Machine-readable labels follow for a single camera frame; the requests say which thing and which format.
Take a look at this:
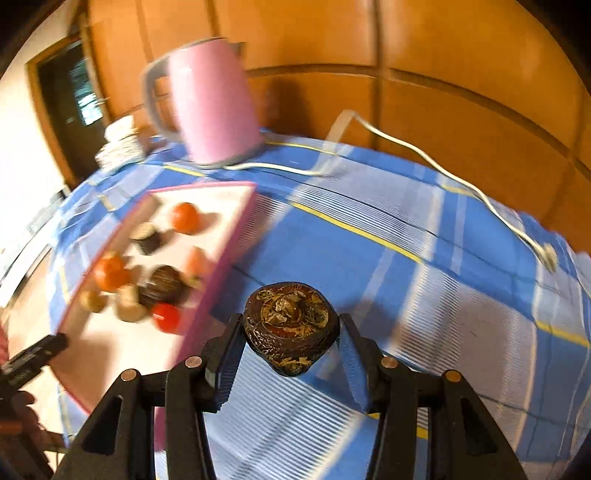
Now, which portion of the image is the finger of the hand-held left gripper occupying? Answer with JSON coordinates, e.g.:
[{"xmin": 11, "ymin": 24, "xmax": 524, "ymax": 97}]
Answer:
[{"xmin": 0, "ymin": 333, "xmax": 70, "ymax": 393}]

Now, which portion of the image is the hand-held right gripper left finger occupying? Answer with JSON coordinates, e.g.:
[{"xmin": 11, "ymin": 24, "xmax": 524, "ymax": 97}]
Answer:
[{"xmin": 55, "ymin": 313, "xmax": 245, "ymax": 480}]

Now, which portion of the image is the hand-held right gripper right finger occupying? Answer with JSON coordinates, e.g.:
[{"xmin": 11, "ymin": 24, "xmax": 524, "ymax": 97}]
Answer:
[{"xmin": 338, "ymin": 313, "xmax": 527, "ymax": 480}]

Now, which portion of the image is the red tomato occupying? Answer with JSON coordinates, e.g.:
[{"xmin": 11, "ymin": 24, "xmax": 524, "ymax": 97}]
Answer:
[{"xmin": 151, "ymin": 302, "xmax": 183, "ymax": 334}]

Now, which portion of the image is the pink-rimmed white tray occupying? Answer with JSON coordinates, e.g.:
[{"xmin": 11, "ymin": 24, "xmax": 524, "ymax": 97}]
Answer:
[{"xmin": 48, "ymin": 181, "xmax": 258, "ymax": 453}]

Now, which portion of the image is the round beige fruit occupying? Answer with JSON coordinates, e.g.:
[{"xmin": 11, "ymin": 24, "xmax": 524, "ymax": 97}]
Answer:
[{"xmin": 78, "ymin": 290, "xmax": 108, "ymax": 313}]

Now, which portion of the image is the small orange carrot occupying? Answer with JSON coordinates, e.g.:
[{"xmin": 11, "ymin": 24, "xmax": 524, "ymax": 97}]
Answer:
[{"xmin": 187, "ymin": 247, "xmax": 208, "ymax": 287}]

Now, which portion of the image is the large orange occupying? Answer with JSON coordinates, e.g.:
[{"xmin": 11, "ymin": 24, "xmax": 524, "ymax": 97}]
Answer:
[{"xmin": 92, "ymin": 255, "xmax": 131, "ymax": 292}]

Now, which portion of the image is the small orange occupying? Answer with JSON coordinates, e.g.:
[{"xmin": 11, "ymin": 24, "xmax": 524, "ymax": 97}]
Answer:
[{"xmin": 170, "ymin": 202, "xmax": 204, "ymax": 234}]

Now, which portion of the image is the person's left hand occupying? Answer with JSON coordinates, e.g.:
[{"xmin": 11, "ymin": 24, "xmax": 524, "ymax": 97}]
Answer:
[{"xmin": 0, "ymin": 390, "xmax": 40, "ymax": 437}]

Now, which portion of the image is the blue plaid tablecloth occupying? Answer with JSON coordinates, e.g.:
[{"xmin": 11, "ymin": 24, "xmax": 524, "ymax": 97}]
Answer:
[{"xmin": 48, "ymin": 134, "xmax": 591, "ymax": 480}]

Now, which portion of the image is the patterned tissue box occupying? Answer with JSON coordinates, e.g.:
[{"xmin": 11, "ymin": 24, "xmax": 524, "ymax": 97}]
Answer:
[{"xmin": 95, "ymin": 115, "xmax": 146, "ymax": 169}]

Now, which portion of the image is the pink electric kettle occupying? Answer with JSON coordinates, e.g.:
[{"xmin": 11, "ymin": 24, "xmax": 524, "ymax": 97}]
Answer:
[{"xmin": 143, "ymin": 38, "xmax": 266, "ymax": 168}]

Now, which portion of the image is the dark window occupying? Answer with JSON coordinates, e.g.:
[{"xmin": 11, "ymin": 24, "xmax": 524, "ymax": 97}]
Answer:
[{"xmin": 25, "ymin": 34, "xmax": 112, "ymax": 185}]

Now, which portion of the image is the white power cord with plug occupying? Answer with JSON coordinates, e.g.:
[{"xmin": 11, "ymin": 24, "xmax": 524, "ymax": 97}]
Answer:
[{"xmin": 222, "ymin": 110, "xmax": 559, "ymax": 273}]

